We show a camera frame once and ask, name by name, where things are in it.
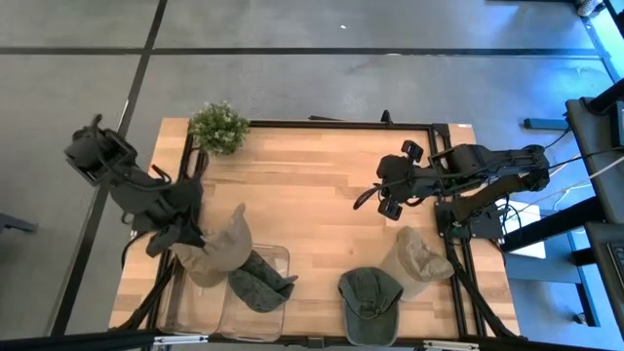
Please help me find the black desk leg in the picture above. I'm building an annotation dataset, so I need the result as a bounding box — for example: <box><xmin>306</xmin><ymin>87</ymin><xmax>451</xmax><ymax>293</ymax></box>
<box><xmin>500</xmin><ymin>194</ymin><xmax>605</xmax><ymax>254</ymax></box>

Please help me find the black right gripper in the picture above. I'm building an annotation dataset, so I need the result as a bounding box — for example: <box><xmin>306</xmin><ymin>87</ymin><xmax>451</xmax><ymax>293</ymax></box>
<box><xmin>377</xmin><ymin>139</ymin><xmax>435</xmax><ymax>221</ymax></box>

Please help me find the dark grey desk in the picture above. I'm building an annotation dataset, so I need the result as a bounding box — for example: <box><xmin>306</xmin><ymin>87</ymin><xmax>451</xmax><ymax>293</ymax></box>
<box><xmin>565</xmin><ymin>77</ymin><xmax>624</xmax><ymax>225</ymax></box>
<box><xmin>583</xmin><ymin>221</ymin><xmax>624</xmax><ymax>313</ymax></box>

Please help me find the person's shoe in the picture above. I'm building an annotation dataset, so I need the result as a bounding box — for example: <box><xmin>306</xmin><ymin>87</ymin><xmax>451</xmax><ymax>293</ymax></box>
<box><xmin>576</xmin><ymin>0</ymin><xmax>605</xmax><ymax>18</ymax></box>

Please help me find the dark green baseball cap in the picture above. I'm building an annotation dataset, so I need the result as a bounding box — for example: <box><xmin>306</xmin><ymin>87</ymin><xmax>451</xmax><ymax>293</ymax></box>
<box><xmin>227</xmin><ymin>269</ymin><xmax>295</xmax><ymax>314</ymax></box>
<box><xmin>242</xmin><ymin>250</ymin><xmax>299</xmax><ymax>293</ymax></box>
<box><xmin>337</xmin><ymin>266</ymin><xmax>405</xmax><ymax>348</ymax></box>

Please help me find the blue floor bar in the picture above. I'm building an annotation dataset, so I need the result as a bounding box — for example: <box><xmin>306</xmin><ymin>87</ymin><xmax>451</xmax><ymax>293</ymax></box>
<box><xmin>524</xmin><ymin>118</ymin><xmax>570</xmax><ymax>131</ymax></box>

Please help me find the beige baseball cap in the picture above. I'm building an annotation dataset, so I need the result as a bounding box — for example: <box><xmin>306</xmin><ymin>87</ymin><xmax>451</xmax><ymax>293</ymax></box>
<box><xmin>378</xmin><ymin>225</ymin><xmax>456</xmax><ymax>302</ymax></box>
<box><xmin>202</xmin><ymin>203</ymin><xmax>254</xmax><ymax>274</ymax></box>
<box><xmin>170</xmin><ymin>242</ymin><xmax>230</xmax><ymax>289</ymax></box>

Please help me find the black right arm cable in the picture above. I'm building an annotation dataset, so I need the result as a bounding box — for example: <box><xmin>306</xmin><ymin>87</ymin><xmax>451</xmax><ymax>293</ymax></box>
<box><xmin>352</xmin><ymin>182</ymin><xmax>389</xmax><ymax>212</ymax></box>

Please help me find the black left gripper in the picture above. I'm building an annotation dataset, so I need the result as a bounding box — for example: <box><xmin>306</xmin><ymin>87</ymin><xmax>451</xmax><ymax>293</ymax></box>
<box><xmin>144</xmin><ymin>207</ymin><xmax>207</xmax><ymax>258</ymax></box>

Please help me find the clear plastic bin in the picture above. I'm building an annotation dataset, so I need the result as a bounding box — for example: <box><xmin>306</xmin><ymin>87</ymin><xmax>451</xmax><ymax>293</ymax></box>
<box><xmin>154</xmin><ymin>253</ymin><xmax>233</xmax><ymax>337</ymax></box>
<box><xmin>216</xmin><ymin>243</ymin><xmax>293</xmax><ymax>343</ymax></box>

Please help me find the silver bracket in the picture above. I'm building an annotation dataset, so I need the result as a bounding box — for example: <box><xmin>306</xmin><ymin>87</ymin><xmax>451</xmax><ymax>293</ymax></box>
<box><xmin>152</xmin><ymin>333</ymin><xmax>210</xmax><ymax>347</ymax></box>
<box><xmin>421</xmin><ymin>339</ymin><xmax>480</xmax><ymax>351</ymax></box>

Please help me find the black table frame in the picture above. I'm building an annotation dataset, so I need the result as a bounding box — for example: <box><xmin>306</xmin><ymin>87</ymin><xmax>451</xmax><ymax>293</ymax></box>
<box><xmin>109</xmin><ymin>109</ymin><xmax>523</xmax><ymax>342</ymax></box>

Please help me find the white floor sheet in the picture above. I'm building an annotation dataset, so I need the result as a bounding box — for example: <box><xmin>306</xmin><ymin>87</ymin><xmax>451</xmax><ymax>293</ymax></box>
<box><xmin>491</xmin><ymin>197</ymin><xmax>548</xmax><ymax>260</ymax></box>

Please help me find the small green potted plant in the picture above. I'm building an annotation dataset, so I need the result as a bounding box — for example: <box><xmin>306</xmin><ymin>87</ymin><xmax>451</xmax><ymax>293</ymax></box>
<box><xmin>187</xmin><ymin>99</ymin><xmax>252</xmax><ymax>158</ymax></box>

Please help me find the grey chair leg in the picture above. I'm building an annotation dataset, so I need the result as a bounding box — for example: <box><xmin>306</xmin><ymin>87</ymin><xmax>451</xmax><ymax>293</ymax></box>
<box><xmin>0</xmin><ymin>212</ymin><xmax>39</xmax><ymax>235</ymax></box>

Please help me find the black bar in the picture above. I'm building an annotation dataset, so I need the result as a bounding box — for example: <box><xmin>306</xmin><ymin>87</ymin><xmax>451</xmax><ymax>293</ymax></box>
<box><xmin>0</xmin><ymin>329</ymin><xmax>162</xmax><ymax>351</ymax></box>

